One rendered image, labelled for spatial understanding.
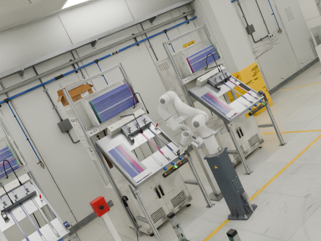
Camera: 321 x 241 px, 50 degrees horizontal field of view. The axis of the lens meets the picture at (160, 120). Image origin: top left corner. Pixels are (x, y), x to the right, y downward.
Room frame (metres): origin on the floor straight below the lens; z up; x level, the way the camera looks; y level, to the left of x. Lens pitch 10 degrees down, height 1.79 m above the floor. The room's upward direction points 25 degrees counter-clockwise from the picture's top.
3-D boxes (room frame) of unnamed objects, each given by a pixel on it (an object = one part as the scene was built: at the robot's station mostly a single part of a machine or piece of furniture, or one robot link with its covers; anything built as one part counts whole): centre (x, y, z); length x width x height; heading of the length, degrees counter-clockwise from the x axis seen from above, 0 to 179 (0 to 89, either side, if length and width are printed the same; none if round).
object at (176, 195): (4.05, 0.52, 0.31); 0.70 x 0.65 x 0.62; 120
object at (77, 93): (4.18, 0.65, 1.82); 0.68 x 0.30 x 0.20; 120
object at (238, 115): (4.62, -0.84, 0.65); 1.01 x 0.73 x 1.29; 30
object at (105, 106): (3.98, 0.41, 1.52); 0.51 x 0.13 x 0.27; 120
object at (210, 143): (3.26, -0.35, 0.79); 0.19 x 0.19 x 0.18
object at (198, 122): (3.23, -0.33, 1.00); 0.19 x 0.12 x 0.24; 147
